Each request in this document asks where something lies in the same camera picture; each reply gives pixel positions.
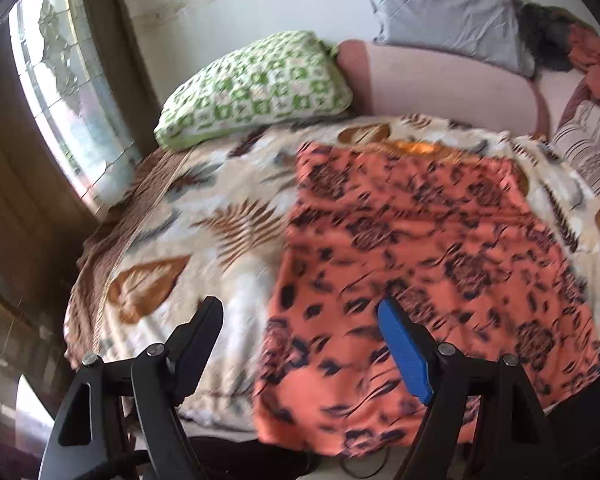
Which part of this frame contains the grey pillow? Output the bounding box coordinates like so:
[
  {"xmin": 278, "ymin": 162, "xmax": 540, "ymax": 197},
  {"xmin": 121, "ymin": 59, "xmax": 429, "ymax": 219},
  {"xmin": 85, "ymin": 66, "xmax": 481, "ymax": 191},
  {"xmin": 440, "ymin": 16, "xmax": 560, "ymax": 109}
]
[{"xmin": 360, "ymin": 0, "xmax": 537, "ymax": 79}]

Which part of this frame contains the green patterned pillow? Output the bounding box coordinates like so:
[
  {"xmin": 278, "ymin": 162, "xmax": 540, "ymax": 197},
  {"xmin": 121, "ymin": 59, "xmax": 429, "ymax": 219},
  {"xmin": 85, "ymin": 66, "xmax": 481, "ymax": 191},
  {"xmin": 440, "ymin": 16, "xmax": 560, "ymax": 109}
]
[{"xmin": 153, "ymin": 30, "xmax": 355, "ymax": 152}]

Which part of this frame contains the black cable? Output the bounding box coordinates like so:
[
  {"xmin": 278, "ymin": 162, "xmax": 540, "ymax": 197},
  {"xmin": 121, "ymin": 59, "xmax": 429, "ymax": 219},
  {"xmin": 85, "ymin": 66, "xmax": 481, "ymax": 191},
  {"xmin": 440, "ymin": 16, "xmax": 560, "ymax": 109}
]
[{"xmin": 337, "ymin": 447, "xmax": 398, "ymax": 479}]

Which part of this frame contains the dark fuzzy cloth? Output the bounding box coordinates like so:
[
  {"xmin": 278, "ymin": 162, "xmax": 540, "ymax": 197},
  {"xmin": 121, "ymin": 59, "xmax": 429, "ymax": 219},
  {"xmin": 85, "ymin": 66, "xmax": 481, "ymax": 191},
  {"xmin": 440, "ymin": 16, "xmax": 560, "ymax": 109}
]
[{"xmin": 516, "ymin": 3, "xmax": 588, "ymax": 74}]

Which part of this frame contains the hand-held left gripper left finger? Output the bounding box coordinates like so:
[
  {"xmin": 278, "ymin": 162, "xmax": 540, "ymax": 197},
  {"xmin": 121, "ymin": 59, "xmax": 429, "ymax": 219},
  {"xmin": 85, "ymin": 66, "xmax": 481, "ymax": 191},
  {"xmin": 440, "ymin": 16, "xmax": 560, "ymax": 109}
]
[{"xmin": 38, "ymin": 296, "xmax": 225, "ymax": 480}]

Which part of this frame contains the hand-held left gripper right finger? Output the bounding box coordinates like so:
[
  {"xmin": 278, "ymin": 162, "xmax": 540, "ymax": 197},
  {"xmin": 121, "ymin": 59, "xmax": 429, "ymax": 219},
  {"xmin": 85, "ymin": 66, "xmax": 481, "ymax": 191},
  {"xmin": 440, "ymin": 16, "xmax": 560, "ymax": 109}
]
[{"xmin": 377, "ymin": 296, "xmax": 563, "ymax": 480}]

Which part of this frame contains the rust orange cloth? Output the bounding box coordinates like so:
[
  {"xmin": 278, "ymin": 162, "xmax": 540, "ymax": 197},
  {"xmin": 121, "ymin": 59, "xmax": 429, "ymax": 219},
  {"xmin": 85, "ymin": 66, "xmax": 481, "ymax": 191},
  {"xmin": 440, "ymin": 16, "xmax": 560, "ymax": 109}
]
[{"xmin": 566, "ymin": 25, "xmax": 600, "ymax": 101}]

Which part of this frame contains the frosted glass window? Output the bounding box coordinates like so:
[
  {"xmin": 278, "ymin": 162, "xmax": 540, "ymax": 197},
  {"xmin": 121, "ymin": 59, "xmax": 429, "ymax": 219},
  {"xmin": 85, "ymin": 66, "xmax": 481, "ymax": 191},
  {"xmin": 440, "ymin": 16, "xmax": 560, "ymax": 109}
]
[{"xmin": 7, "ymin": 0, "xmax": 143, "ymax": 211}]

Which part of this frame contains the leaf print fleece blanket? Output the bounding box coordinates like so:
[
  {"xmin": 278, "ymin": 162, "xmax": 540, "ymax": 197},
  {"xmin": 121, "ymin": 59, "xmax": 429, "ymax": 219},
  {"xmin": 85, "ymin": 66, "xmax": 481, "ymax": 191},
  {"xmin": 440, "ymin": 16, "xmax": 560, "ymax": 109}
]
[{"xmin": 62, "ymin": 115, "xmax": 600, "ymax": 433}]

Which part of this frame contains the pink bolster cushion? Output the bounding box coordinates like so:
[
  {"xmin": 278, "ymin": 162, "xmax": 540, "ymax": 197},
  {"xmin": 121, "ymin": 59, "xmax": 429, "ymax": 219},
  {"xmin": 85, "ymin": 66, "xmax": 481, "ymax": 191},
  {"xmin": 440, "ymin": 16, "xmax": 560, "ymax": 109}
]
[{"xmin": 336, "ymin": 39, "xmax": 552, "ymax": 137}]

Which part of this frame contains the orange floral print garment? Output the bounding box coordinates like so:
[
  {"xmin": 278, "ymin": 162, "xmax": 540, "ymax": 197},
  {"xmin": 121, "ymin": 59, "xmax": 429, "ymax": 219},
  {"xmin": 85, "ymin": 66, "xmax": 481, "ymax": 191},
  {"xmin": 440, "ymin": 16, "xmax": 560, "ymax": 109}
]
[{"xmin": 252, "ymin": 141, "xmax": 600, "ymax": 460}]

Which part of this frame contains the striped pillow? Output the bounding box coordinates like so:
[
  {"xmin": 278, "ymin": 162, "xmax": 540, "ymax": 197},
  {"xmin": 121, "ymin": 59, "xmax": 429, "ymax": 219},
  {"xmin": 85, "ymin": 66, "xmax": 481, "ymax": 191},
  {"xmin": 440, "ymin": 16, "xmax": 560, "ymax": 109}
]
[{"xmin": 550, "ymin": 100, "xmax": 600, "ymax": 211}]

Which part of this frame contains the brown curtain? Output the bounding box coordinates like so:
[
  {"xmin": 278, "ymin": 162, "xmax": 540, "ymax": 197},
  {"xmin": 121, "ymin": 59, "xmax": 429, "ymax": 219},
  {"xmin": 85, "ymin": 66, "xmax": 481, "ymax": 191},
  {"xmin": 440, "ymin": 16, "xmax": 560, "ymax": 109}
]
[{"xmin": 0, "ymin": 35, "xmax": 98, "ymax": 341}]

